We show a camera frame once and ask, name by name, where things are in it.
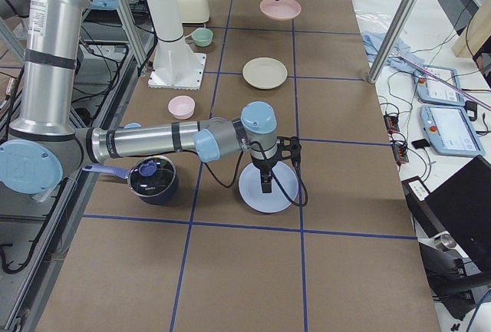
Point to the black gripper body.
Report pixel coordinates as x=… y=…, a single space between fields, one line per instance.
x=264 y=166

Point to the pink plate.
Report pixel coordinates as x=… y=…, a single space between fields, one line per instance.
x=280 y=10

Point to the light blue plate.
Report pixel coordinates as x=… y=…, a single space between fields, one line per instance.
x=251 y=191

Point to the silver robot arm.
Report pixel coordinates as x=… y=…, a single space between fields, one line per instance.
x=43 y=148

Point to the cream white plate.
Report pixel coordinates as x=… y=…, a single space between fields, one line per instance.
x=264 y=73

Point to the cream toaster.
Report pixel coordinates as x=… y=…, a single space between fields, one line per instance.
x=194 y=11

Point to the green bowl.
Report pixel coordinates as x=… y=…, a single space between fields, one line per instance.
x=202 y=37

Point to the pink bowl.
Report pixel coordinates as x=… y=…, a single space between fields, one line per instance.
x=182 y=107

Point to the dark blue pot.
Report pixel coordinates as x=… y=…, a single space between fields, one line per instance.
x=118 y=172

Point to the glass pot lid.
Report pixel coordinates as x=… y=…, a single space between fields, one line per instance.
x=154 y=179

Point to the upper teach pendant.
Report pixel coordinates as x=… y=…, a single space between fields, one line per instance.
x=431 y=91

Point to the teach pendant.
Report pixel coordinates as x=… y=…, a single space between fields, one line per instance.
x=431 y=91
x=449 y=131

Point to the lower teach pendant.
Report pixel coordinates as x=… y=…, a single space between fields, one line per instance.
x=449 y=131

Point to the black laptop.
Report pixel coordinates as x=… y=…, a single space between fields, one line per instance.
x=462 y=205

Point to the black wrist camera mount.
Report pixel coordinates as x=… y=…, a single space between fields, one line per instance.
x=289 y=148

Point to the white camera stand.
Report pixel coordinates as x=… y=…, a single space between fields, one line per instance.
x=175 y=65

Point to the aluminium frame post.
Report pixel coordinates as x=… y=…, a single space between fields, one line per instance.
x=396 y=26

